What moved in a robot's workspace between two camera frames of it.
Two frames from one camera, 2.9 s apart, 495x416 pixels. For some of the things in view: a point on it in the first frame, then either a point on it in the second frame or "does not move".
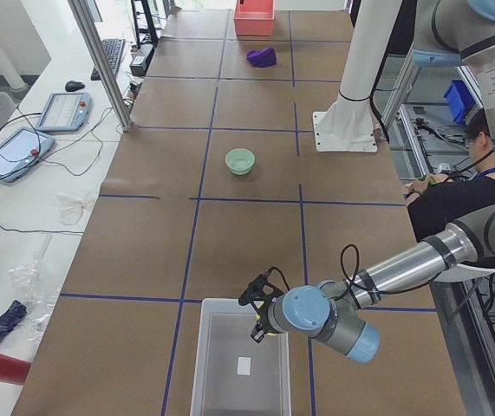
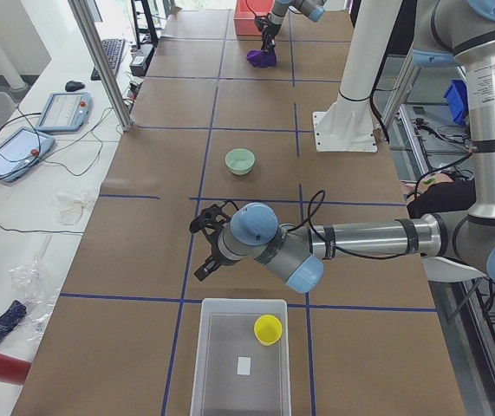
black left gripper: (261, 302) → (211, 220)
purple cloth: (262, 57) does not move
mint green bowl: (240, 161) does not move
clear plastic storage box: (233, 374) does not move
